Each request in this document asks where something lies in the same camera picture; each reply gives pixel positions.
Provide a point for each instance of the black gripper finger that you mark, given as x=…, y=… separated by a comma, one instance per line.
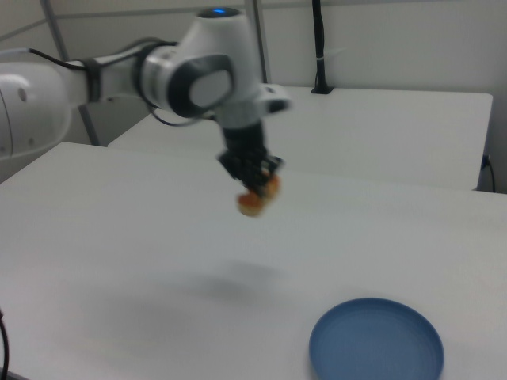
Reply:
x=274, y=166
x=250, y=187

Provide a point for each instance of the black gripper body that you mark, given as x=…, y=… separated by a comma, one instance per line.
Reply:
x=245, y=148

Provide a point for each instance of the orange braided bread loaf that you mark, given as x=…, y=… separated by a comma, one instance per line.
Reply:
x=250, y=206

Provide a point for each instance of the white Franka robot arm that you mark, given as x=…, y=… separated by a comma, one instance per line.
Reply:
x=214, y=71

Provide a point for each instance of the white side table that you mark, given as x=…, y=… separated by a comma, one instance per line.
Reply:
x=356, y=134

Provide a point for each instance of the black pole with base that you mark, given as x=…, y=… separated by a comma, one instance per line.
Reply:
x=319, y=43

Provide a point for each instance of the blue round plate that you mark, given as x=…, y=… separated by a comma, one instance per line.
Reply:
x=376, y=344

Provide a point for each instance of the grey metal frame post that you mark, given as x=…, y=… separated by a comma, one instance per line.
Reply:
x=259, y=35
x=89, y=122

